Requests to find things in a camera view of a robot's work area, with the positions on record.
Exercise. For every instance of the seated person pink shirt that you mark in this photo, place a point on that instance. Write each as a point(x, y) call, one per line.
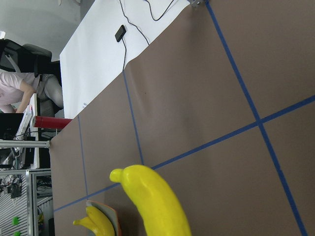
point(16, 90)

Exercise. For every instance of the red cylinder object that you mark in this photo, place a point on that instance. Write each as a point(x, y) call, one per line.
point(50, 122)

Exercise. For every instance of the yellow banana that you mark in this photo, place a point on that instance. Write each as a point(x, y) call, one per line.
point(157, 204)
point(100, 224)
point(87, 223)

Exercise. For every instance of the small black puck device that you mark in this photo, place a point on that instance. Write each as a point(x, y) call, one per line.
point(120, 33)

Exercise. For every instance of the grey square plate orange rim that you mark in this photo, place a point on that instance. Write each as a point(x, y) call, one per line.
point(110, 213)

